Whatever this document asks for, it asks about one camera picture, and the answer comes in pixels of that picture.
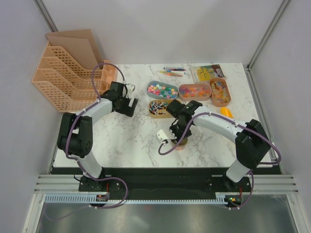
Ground peach mesh file organizer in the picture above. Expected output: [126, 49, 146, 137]
[32, 29, 117, 112]

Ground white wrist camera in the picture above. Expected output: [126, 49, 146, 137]
[125, 83, 135, 99]
[155, 130, 170, 145]

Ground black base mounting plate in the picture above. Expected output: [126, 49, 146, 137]
[77, 167, 253, 201]

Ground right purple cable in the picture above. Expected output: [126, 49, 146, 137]
[157, 113, 282, 211]

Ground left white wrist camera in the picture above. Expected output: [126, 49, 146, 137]
[125, 83, 135, 99]

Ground aluminium frame rail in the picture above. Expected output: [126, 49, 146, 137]
[35, 175, 298, 194]

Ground coloured pens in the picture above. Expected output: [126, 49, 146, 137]
[158, 67, 186, 77]

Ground pink tray of gummy candies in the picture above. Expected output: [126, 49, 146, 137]
[179, 83, 211, 101]

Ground round gold jar lid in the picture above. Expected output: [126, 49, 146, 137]
[172, 138, 188, 147]

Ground yellow plastic scoop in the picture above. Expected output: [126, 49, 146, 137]
[220, 107, 233, 118]

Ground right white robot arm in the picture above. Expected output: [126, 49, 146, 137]
[166, 100, 272, 191]

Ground clear glass jar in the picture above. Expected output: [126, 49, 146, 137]
[171, 138, 188, 150]

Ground tan tray of lollipops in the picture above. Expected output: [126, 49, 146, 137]
[148, 99, 173, 119]

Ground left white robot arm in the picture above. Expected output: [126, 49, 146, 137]
[57, 82, 138, 192]

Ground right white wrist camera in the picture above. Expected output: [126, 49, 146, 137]
[155, 130, 170, 145]

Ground grey tray of colourful candies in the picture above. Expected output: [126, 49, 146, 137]
[146, 81, 179, 100]

